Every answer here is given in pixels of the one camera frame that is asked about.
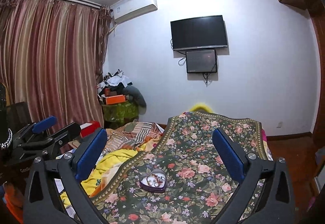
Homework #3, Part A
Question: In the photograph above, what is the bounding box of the green patterned cloth box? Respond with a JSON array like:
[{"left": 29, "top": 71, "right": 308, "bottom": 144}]
[{"left": 101, "top": 101, "right": 139, "bottom": 123}]

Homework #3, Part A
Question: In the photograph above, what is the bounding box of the floral green bedspread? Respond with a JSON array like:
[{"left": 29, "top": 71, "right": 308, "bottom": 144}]
[{"left": 91, "top": 112, "right": 271, "bottom": 223}]

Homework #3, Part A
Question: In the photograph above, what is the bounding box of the white air conditioner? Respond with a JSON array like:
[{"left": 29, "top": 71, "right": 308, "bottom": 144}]
[{"left": 112, "top": 0, "right": 158, "bottom": 25}]

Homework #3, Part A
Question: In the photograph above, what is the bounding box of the purple heart jewelry box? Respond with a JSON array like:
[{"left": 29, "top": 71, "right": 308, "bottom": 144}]
[{"left": 139, "top": 169, "right": 167, "bottom": 193}]

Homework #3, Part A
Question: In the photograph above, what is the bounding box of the red and white box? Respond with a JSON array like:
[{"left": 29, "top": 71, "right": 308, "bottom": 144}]
[{"left": 80, "top": 121, "right": 100, "bottom": 138}]

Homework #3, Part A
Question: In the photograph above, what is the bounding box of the striped patchwork quilt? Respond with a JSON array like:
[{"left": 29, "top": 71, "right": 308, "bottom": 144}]
[{"left": 103, "top": 121, "right": 164, "bottom": 155}]

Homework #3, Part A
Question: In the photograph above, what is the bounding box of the black wall television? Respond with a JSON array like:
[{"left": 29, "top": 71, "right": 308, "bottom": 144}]
[{"left": 170, "top": 15, "right": 228, "bottom": 51}]

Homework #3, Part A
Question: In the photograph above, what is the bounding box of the pink striped curtain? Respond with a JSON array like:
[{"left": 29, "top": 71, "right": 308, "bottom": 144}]
[{"left": 1, "top": 0, "right": 111, "bottom": 132}]

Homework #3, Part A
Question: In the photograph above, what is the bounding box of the person's left hand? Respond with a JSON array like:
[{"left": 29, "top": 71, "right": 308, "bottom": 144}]
[{"left": 3, "top": 182, "right": 24, "bottom": 209}]

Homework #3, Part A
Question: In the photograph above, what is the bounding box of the white wall socket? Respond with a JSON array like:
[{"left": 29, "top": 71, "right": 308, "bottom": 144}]
[{"left": 276, "top": 122, "right": 283, "bottom": 128}]

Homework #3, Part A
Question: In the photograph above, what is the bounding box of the dark grey garment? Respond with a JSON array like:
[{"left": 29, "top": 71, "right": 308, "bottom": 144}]
[{"left": 122, "top": 85, "right": 147, "bottom": 115}]

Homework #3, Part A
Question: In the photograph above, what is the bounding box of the yellow blanket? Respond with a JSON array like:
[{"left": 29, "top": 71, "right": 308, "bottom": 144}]
[{"left": 59, "top": 148, "right": 139, "bottom": 209}]

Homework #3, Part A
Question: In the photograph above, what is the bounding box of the wooden door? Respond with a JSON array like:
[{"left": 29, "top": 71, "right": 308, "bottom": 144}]
[{"left": 308, "top": 8, "right": 325, "bottom": 151}]

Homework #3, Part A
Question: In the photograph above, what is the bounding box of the orange box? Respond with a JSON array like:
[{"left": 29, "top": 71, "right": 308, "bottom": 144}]
[{"left": 101, "top": 95, "right": 126, "bottom": 105}]

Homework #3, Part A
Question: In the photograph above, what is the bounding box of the small wall monitor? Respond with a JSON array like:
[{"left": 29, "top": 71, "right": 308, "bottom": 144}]
[{"left": 186, "top": 49, "right": 217, "bottom": 74}]

